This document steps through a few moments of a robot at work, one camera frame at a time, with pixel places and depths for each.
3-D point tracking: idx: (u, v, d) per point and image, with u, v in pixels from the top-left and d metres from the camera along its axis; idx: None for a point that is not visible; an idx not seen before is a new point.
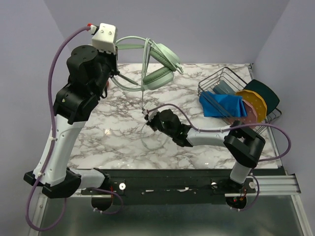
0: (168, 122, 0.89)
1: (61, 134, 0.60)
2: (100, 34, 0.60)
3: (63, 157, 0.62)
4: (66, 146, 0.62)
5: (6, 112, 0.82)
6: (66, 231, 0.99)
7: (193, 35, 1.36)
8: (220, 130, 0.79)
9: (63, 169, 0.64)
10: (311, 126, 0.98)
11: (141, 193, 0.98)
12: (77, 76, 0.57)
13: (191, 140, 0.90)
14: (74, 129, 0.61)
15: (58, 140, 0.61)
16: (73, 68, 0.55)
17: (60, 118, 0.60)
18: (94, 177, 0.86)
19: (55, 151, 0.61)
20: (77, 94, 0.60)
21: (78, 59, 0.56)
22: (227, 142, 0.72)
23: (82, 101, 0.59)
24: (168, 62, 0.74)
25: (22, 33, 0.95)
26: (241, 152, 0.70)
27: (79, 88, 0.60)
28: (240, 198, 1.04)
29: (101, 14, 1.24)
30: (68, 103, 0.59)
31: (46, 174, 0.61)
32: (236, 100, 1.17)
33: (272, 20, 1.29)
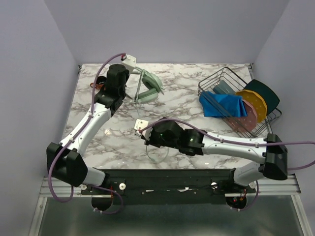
0: (166, 132, 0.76)
1: (98, 114, 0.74)
2: (128, 61, 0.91)
3: (92, 132, 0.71)
4: (96, 126, 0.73)
5: (6, 112, 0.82)
6: (66, 231, 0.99)
7: (193, 35, 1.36)
8: (256, 144, 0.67)
9: (85, 147, 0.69)
10: (311, 126, 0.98)
11: (141, 193, 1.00)
12: (111, 82, 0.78)
13: (206, 151, 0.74)
14: (106, 115, 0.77)
15: (94, 117, 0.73)
16: (110, 75, 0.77)
17: (98, 105, 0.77)
18: (95, 177, 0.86)
19: (90, 125, 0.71)
20: (109, 95, 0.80)
21: (114, 71, 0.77)
22: (268, 162, 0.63)
23: (114, 99, 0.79)
24: (156, 85, 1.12)
25: (22, 33, 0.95)
26: (281, 170, 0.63)
27: (111, 91, 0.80)
28: (240, 198, 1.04)
29: (101, 14, 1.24)
30: (103, 100, 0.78)
31: (75, 141, 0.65)
32: (236, 99, 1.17)
33: (273, 20, 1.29)
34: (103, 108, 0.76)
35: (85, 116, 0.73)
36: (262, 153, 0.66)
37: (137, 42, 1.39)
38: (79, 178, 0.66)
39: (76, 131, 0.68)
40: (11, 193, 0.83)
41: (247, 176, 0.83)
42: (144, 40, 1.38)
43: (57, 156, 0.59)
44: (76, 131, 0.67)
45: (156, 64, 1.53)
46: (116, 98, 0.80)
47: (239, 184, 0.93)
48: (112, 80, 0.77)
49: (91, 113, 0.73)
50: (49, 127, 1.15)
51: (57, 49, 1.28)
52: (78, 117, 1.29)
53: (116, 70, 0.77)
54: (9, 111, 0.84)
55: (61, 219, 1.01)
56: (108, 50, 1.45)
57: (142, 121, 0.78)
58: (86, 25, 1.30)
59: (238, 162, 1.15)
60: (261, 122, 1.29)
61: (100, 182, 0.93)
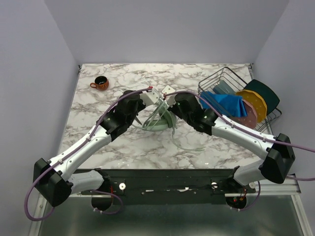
0: (183, 103, 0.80)
1: (96, 138, 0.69)
2: (152, 94, 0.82)
3: (83, 158, 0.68)
4: (92, 150, 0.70)
5: (6, 112, 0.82)
6: (65, 231, 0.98)
7: (194, 35, 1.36)
8: (264, 138, 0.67)
9: (74, 170, 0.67)
10: (311, 126, 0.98)
11: (141, 193, 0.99)
12: (121, 107, 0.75)
13: (215, 132, 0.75)
14: (105, 140, 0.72)
15: (91, 141, 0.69)
16: (122, 103, 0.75)
17: (100, 129, 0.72)
18: (89, 184, 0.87)
19: (84, 148, 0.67)
20: (115, 119, 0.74)
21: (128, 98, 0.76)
22: (269, 157, 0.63)
23: (118, 125, 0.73)
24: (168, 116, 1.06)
25: (22, 33, 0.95)
26: (279, 169, 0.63)
27: (118, 116, 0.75)
28: (240, 198, 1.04)
29: (101, 14, 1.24)
30: (108, 124, 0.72)
31: (63, 164, 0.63)
32: (236, 99, 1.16)
33: (273, 20, 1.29)
34: (105, 133, 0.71)
35: (84, 137, 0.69)
36: (267, 148, 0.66)
37: (137, 42, 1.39)
38: (65, 194, 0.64)
39: (68, 152, 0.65)
40: (11, 194, 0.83)
41: (248, 174, 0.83)
42: (144, 40, 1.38)
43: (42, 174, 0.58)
44: (68, 152, 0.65)
45: (156, 64, 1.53)
46: (121, 124, 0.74)
47: (237, 181, 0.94)
48: (122, 106, 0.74)
49: (89, 136, 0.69)
50: (49, 128, 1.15)
51: (57, 49, 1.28)
52: (78, 118, 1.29)
53: (129, 98, 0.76)
54: (8, 111, 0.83)
55: (62, 219, 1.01)
56: (108, 50, 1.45)
57: (170, 89, 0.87)
58: (86, 25, 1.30)
59: (238, 162, 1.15)
60: (261, 122, 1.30)
61: (98, 186, 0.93)
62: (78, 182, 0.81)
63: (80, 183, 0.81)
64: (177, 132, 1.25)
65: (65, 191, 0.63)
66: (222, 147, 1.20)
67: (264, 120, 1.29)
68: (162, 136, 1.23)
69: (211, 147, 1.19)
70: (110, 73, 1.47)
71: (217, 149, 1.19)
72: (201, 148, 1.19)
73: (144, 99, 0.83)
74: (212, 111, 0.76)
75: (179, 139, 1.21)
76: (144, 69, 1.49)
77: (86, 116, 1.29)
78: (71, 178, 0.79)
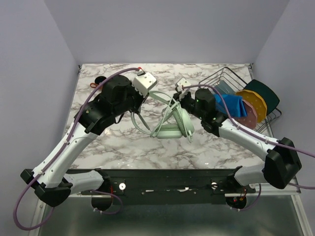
0: (203, 102, 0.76)
1: (75, 140, 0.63)
2: (143, 78, 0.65)
3: (67, 162, 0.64)
4: (75, 152, 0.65)
5: (6, 112, 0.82)
6: (65, 231, 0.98)
7: (193, 35, 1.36)
8: (266, 139, 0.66)
9: (63, 175, 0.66)
10: (311, 126, 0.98)
11: (141, 193, 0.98)
12: (106, 95, 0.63)
13: (222, 133, 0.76)
14: (86, 139, 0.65)
15: (69, 144, 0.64)
16: (108, 88, 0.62)
17: (79, 127, 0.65)
18: (88, 185, 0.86)
19: (63, 154, 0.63)
20: (99, 109, 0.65)
21: (113, 82, 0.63)
22: (269, 158, 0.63)
23: (102, 117, 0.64)
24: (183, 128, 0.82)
25: (22, 34, 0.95)
26: (279, 171, 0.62)
27: (103, 106, 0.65)
28: (240, 198, 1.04)
29: (101, 14, 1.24)
30: (90, 115, 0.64)
31: (45, 174, 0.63)
32: (236, 100, 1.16)
33: (273, 20, 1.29)
34: (83, 132, 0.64)
35: (62, 140, 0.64)
36: (267, 149, 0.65)
37: (137, 42, 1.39)
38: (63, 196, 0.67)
39: (48, 161, 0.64)
40: (11, 193, 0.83)
41: (250, 175, 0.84)
42: (144, 40, 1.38)
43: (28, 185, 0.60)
44: (47, 162, 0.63)
45: (156, 64, 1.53)
46: (106, 116, 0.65)
47: (237, 181, 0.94)
48: (107, 94, 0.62)
49: (67, 139, 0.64)
50: (49, 128, 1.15)
51: (57, 49, 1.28)
52: None
53: (116, 82, 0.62)
54: (8, 111, 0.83)
55: (62, 219, 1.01)
56: (108, 51, 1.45)
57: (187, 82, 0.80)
58: (86, 25, 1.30)
59: (238, 162, 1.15)
60: (261, 122, 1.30)
61: (97, 187, 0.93)
62: (78, 182, 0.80)
63: (80, 182, 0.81)
64: None
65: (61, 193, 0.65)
66: (222, 147, 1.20)
67: (264, 120, 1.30)
68: None
69: (211, 147, 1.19)
70: (110, 73, 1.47)
71: (217, 149, 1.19)
72: (201, 148, 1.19)
73: (135, 85, 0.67)
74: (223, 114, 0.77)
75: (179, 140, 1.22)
76: (144, 69, 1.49)
77: None
78: (71, 177, 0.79)
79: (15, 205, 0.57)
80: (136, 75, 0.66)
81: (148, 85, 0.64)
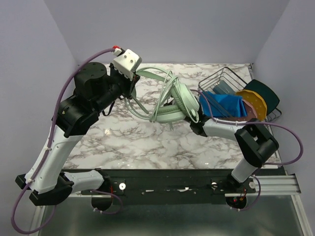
0: None
1: (56, 145, 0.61)
2: (123, 58, 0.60)
3: (55, 167, 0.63)
4: (60, 157, 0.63)
5: (6, 112, 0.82)
6: (65, 231, 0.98)
7: (194, 35, 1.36)
8: (236, 123, 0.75)
9: (54, 178, 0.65)
10: (311, 126, 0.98)
11: (141, 193, 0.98)
12: (81, 91, 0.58)
13: (205, 130, 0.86)
14: (68, 142, 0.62)
15: (52, 151, 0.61)
16: (79, 83, 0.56)
17: (58, 130, 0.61)
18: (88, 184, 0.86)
19: (48, 160, 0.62)
20: (77, 108, 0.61)
21: (85, 75, 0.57)
22: (238, 135, 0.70)
23: (80, 116, 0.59)
24: (182, 105, 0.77)
25: (22, 33, 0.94)
26: (250, 147, 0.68)
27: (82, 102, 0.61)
28: (240, 198, 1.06)
29: (101, 14, 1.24)
30: (67, 115, 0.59)
31: (36, 182, 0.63)
32: (236, 99, 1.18)
33: (273, 20, 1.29)
34: (63, 134, 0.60)
35: (44, 146, 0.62)
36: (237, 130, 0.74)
37: (137, 42, 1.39)
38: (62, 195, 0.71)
39: (36, 168, 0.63)
40: (11, 193, 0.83)
41: (243, 168, 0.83)
42: (144, 40, 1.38)
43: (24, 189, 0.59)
44: (35, 169, 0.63)
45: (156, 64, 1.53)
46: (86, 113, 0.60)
47: (235, 179, 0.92)
48: (81, 89, 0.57)
49: (48, 146, 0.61)
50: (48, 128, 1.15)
51: (57, 49, 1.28)
52: None
53: (89, 75, 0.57)
54: (8, 112, 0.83)
55: (62, 219, 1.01)
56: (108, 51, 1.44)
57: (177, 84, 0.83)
58: (87, 25, 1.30)
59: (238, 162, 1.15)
60: None
61: (97, 186, 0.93)
62: (78, 181, 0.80)
63: (81, 181, 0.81)
64: (177, 132, 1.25)
65: (62, 192, 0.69)
66: (222, 147, 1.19)
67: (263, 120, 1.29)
68: (162, 136, 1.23)
69: (211, 147, 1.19)
70: None
71: (217, 149, 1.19)
72: (201, 148, 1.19)
73: (117, 68, 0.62)
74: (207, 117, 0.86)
75: (179, 140, 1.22)
76: None
77: None
78: (71, 176, 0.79)
79: (12, 213, 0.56)
80: (115, 56, 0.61)
81: (130, 65, 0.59)
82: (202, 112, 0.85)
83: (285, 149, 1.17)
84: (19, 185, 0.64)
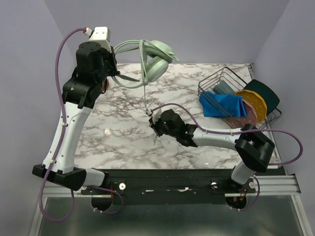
0: (170, 122, 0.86)
1: (72, 119, 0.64)
2: (95, 35, 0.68)
3: (73, 144, 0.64)
4: (76, 132, 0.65)
5: (5, 112, 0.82)
6: (66, 231, 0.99)
7: (194, 34, 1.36)
8: (231, 132, 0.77)
9: (72, 159, 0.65)
10: (311, 126, 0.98)
11: (141, 193, 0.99)
12: (84, 66, 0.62)
13: (196, 141, 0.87)
14: (82, 114, 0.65)
15: (69, 125, 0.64)
16: (80, 58, 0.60)
17: (69, 105, 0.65)
18: (94, 177, 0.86)
19: (67, 135, 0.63)
20: (82, 83, 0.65)
21: (85, 50, 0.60)
22: (239, 147, 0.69)
23: (89, 88, 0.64)
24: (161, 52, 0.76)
25: (21, 33, 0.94)
26: (254, 157, 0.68)
27: (85, 79, 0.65)
28: (240, 198, 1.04)
29: (101, 14, 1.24)
30: (76, 91, 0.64)
31: (57, 162, 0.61)
32: (236, 100, 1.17)
33: (273, 20, 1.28)
34: (77, 107, 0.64)
35: (60, 124, 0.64)
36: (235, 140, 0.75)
37: None
38: (78, 183, 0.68)
39: (54, 149, 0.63)
40: (11, 194, 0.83)
41: (241, 171, 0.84)
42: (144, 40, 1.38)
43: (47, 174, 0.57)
44: (54, 150, 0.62)
45: None
46: (92, 86, 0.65)
47: (236, 181, 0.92)
48: (84, 64, 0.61)
49: (64, 121, 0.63)
50: (49, 128, 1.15)
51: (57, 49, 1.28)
52: None
53: (88, 50, 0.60)
54: (8, 112, 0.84)
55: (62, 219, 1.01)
56: None
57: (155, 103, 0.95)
58: (87, 25, 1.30)
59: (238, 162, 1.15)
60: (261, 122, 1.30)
61: (100, 183, 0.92)
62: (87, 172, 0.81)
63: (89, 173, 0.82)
64: None
65: (78, 176, 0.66)
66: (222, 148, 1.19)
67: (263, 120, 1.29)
68: (162, 136, 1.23)
69: (211, 147, 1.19)
70: None
71: (217, 149, 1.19)
72: (201, 148, 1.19)
73: None
74: (192, 127, 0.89)
75: None
76: None
77: None
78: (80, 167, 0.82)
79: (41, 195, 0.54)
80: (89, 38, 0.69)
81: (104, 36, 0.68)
82: (184, 124, 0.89)
83: (285, 149, 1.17)
84: (39, 174, 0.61)
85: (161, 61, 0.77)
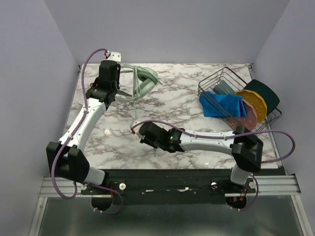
0: (147, 133, 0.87)
1: (92, 109, 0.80)
2: (112, 57, 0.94)
3: (88, 128, 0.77)
4: (92, 120, 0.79)
5: (6, 112, 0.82)
6: (65, 231, 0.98)
7: (194, 34, 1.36)
8: (224, 137, 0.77)
9: (84, 142, 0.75)
10: (311, 126, 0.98)
11: (141, 193, 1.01)
12: (104, 76, 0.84)
13: (184, 147, 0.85)
14: (101, 109, 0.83)
15: (89, 112, 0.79)
16: (103, 70, 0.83)
17: (91, 101, 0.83)
18: (95, 175, 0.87)
19: (86, 120, 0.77)
20: (101, 89, 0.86)
21: (106, 65, 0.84)
22: (236, 152, 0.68)
23: (107, 92, 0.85)
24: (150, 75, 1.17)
25: (21, 33, 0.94)
26: (250, 161, 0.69)
27: (104, 85, 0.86)
28: (240, 198, 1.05)
29: (101, 14, 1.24)
30: (97, 93, 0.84)
31: (74, 138, 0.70)
32: (236, 99, 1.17)
33: (273, 19, 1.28)
34: (97, 102, 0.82)
35: (81, 111, 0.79)
36: (229, 144, 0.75)
37: (137, 42, 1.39)
38: (79, 179, 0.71)
39: (74, 128, 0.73)
40: (10, 193, 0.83)
41: (239, 173, 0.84)
42: (144, 40, 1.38)
43: (59, 152, 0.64)
44: (73, 129, 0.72)
45: (155, 64, 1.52)
46: (109, 91, 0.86)
47: (236, 182, 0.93)
48: (105, 74, 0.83)
49: (86, 109, 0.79)
50: (49, 127, 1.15)
51: (57, 49, 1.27)
52: None
53: (109, 64, 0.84)
54: (8, 111, 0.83)
55: (62, 219, 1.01)
56: None
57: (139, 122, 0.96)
58: (87, 25, 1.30)
59: None
60: (261, 123, 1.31)
61: (101, 181, 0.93)
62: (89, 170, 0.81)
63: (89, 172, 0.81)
64: None
65: (82, 171, 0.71)
66: None
67: (264, 120, 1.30)
68: None
69: None
70: None
71: None
72: None
73: None
74: (174, 131, 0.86)
75: None
76: None
77: None
78: None
79: (53, 168, 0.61)
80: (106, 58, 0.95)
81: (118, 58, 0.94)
82: (164, 133, 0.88)
83: (285, 150, 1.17)
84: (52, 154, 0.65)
85: (149, 83, 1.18)
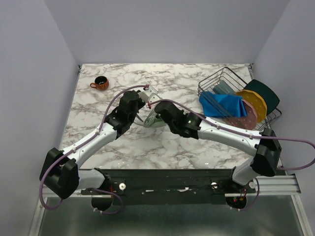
0: (164, 111, 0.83)
1: (104, 133, 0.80)
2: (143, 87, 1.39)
3: (92, 149, 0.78)
4: (100, 142, 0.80)
5: (6, 113, 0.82)
6: (66, 231, 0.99)
7: (194, 35, 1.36)
8: (250, 135, 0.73)
9: (83, 159, 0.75)
10: (311, 126, 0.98)
11: (141, 193, 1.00)
12: (123, 108, 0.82)
13: (202, 134, 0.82)
14: (111, 135, 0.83)
15: (100, 134, 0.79)
16: (123, 103, 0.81)
17: (107, 126, 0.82)
18: (95, 177, 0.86)
19: (93, 141, 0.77)
20: (118, 119, 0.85)
21: (128, 97, 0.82)
22: (259, 153, 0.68)
23: (121, 124, 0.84)
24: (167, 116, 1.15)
25: (22, 33, 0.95)
26: (269, 163, 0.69)
27: (120, 115, 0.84)
28: (240, 198, 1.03)
29: (101, 14, 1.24)
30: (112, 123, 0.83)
31: (76, 152, 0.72)
32: (236, 100, 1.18)
33: (273, 20, 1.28)
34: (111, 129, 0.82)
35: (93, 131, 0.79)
36: (255, 144, 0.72)
37: (138, 42, 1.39)
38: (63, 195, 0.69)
39: (79, 143, 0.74)
40: (11, 193, 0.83)
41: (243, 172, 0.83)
42: (144, 41, 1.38)
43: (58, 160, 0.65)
44: (79, 143, 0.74)
45: (155, 64, 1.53)
46: (124, 122, 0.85)
47: (237, 182, 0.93)
48: (123, 106, 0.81)
49: (99, 130, 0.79)
50: (49, 128, 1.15)
51: (57, 49, 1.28)
52: (78, 118, 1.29)
53: (129, 98, 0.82)
54: (8, 112, 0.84)
55: (61, 219, 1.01)
56: (108, 50, 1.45)
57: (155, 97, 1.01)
58: (87, 25, 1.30)
59: (238, 162, 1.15)
60: (261, 122, 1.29)
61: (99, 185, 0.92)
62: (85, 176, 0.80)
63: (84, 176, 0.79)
64: None
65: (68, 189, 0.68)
66: (222, 147, 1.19)
67: (263, 120, 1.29)
68: (162, 137, 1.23)
69: (211, 147, 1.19)
70: (110, 73, 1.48)
71: (217, 149, 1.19)
72: (201, 148, 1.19)
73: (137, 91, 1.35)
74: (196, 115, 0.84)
75: (179, 139, 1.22)
76: (144, 69, 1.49)
77: (86, 116, 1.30)
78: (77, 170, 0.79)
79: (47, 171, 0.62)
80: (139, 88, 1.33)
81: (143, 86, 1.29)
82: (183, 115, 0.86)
83: (285, 150, 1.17)
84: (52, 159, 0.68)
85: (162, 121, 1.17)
